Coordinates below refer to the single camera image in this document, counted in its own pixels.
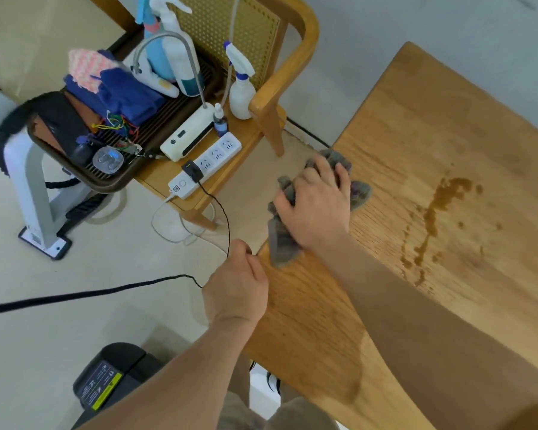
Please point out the white plush toy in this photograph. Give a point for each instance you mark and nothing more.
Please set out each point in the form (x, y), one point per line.
(161, 85)

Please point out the black rectangular device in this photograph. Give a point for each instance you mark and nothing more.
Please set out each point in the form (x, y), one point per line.
(67, 125)

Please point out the blue cloth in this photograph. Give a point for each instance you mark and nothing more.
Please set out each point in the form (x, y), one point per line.
(125, 98)

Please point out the small white spray bottle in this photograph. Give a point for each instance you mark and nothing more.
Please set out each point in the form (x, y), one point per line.
(242, 96)

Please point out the white water pump dispenser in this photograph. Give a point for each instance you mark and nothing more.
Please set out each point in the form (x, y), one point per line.
(186, 136)

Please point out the person's right hand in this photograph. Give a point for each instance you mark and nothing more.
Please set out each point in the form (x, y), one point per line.
(318, 210)

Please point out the dark brown tray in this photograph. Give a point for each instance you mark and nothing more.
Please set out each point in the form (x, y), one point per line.
(157, 125)

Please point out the wooden table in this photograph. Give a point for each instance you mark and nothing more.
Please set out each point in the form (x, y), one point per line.
(430, 129)

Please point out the large white spray bottle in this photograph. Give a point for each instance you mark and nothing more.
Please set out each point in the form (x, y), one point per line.
(179, 53)

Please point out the person's right shoe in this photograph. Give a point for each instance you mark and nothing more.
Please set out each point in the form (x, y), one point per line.
(273, 384)

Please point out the wooden rattan chair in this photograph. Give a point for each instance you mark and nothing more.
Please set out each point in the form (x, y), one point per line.
(296, 53)

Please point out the person's left forearm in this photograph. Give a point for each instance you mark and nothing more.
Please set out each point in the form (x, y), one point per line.
(184, 380)

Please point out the pink cloth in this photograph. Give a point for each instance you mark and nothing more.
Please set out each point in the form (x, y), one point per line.
(87, 67)

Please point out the black charger plug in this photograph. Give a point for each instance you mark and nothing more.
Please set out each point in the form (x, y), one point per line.
(192, 171)

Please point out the person's right forearm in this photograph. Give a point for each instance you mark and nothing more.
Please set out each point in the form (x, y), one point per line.
(430, 335)

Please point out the grey striped cleaning cloth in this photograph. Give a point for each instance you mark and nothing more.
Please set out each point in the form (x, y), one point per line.
(280, 244)

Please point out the person's left hand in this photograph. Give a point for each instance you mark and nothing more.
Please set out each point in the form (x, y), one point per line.
(235, 291)

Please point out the white power strip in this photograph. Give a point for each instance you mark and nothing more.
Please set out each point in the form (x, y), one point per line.
(219, 149)

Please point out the small blue bottle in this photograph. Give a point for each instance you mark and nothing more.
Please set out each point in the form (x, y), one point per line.
(220, 125)

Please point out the clear round case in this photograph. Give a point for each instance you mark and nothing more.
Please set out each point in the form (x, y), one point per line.
(107, 161)

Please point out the black treadmill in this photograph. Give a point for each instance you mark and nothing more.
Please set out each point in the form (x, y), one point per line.
(103, 380)

